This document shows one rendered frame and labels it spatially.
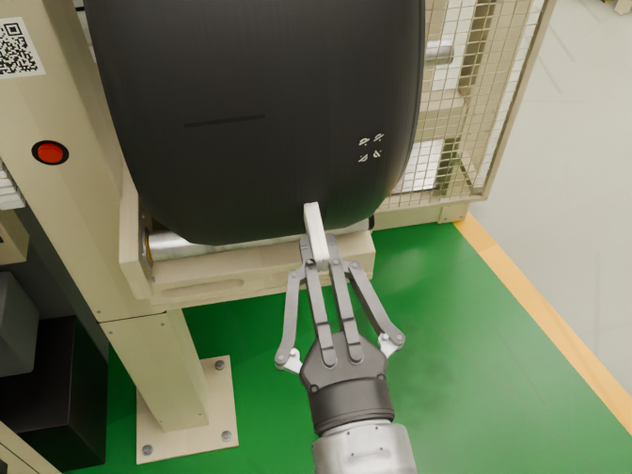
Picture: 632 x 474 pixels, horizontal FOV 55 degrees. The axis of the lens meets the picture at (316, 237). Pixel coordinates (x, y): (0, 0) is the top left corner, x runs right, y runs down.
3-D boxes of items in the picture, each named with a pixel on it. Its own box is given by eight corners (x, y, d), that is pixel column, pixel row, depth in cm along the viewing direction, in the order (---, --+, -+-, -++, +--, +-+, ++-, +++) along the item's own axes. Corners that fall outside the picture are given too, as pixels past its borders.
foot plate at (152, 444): (137, 465, 159) (134, 462, 157) (136, 371, 174) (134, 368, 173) (239, 446, 161) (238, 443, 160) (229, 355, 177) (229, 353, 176)
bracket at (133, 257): (134, 301, 90) (118, 263, 82) (134, 122, 114) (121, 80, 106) (157, 297, 90) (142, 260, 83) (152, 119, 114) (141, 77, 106)
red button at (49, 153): (42, 165, 80) (34, 149, 78) (43, 155, 81) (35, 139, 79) (65, 162, 81) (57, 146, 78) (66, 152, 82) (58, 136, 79)
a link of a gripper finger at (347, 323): (349, 361, 55) (364, 359, 56) (329, 254, 61) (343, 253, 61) (346, 373, 59) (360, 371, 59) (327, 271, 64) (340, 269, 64)
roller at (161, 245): (139, 229, 88) (146, 238, 93) (141, 258, 87) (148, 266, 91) (371, 197, 92) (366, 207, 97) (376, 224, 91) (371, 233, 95)
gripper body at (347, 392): (408, 413, 51) (383, 313, 56) (310, 431, 51) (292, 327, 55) (396, 431, 58) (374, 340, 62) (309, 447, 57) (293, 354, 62)
